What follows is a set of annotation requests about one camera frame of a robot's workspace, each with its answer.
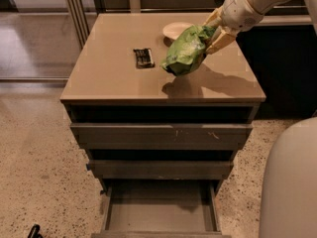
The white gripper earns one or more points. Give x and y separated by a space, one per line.
240 14

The green rice chip bag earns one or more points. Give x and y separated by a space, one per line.
188 51

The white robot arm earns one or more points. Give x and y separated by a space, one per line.
289 192

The grey drawer cabinet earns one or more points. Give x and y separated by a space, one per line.
105 86

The grey top drawer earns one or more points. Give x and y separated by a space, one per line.
112 136

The grey middle drawer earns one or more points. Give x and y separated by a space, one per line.
107 169

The grey open bottom drawer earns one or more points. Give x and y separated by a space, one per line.
160 209

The white paper bowl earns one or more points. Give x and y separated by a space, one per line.
173 30

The black snack bar packet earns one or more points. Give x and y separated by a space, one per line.
144 58

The black object on floor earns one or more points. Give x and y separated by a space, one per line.
35 232

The metal window frame post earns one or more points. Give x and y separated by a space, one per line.
76 11

